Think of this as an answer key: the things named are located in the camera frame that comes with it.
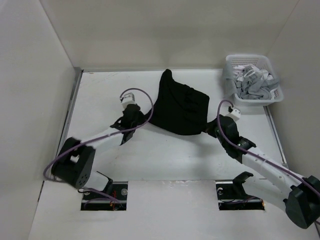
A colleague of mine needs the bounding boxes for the black tank top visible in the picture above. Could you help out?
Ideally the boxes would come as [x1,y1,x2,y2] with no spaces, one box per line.
[146,69,210,136]

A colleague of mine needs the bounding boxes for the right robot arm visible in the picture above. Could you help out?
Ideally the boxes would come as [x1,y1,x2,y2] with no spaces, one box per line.
[204,115,320,229]

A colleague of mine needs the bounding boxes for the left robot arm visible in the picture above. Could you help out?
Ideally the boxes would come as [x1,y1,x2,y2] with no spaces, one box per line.
[51,103,146,200]

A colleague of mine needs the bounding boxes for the grey tank top pile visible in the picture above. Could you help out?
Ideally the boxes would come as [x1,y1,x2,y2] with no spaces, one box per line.
[222,62,279,101]

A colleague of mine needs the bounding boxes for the white plastic laundry basket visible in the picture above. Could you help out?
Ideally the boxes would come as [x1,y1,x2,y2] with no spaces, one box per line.
[225,54,284,107]

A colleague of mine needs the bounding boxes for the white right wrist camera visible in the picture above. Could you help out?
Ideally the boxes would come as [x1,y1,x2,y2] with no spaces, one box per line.
[226,106,241,122]

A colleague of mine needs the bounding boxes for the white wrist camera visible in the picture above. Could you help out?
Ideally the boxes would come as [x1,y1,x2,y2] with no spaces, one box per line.
[226,106,241,122]
[120,92,136,106]

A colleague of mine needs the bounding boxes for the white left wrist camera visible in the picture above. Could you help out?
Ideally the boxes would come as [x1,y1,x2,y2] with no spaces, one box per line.
[120,92,136,106]

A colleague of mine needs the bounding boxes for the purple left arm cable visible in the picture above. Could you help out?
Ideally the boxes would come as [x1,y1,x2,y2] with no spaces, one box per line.
[43,87,154,208]

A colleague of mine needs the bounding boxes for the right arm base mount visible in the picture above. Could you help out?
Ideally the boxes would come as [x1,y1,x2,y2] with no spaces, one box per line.
[215,181,265,211]

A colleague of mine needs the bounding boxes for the aluminium table edge rail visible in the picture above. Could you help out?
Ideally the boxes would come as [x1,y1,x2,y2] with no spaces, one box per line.
[51,66,84,181]

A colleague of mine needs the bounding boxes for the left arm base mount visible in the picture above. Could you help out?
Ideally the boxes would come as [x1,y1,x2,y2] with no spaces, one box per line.
[78,182,128,212]

